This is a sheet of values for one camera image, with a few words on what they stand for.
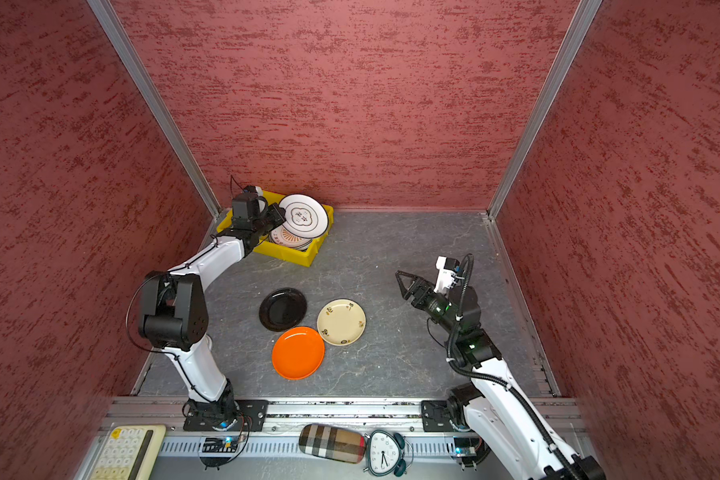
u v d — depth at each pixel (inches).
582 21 28.5
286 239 42.0
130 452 26.5
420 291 26.1
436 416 29.1
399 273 28.4
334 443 26.8
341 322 35.5
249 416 28.8
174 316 19.6
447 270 27.1
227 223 41.3
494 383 20.0
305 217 38.6
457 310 21.4
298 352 32.9
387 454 25.9
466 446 27.8
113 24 28.6
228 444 27.6
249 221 29.1
